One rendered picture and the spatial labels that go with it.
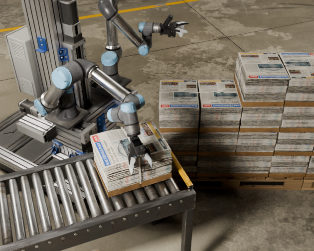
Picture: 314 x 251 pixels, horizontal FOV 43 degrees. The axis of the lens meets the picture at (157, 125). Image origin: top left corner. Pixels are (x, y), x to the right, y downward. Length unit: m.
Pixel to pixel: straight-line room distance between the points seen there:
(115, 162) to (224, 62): 3.21
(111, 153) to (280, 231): 1.57
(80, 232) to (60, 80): 0.81
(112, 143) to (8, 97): 2.63
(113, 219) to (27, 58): 1.38
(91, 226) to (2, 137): 1.85
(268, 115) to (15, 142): 2.11
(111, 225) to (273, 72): 1.47
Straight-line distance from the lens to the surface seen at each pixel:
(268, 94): 2.84
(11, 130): 3.83
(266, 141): 3.09
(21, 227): 2.22
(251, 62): 2.93
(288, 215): 3.32
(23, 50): 2.96
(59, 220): 2.19
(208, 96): 2.93
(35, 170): 2.48
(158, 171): 2.24
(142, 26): 2.97
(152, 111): 4.16
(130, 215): 2.17
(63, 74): 2.24
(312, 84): 2.87
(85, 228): 2.13
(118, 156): 2.12
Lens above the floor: 2.47
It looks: 38 degrees down
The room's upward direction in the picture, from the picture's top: 1 degrees counter-clockwise
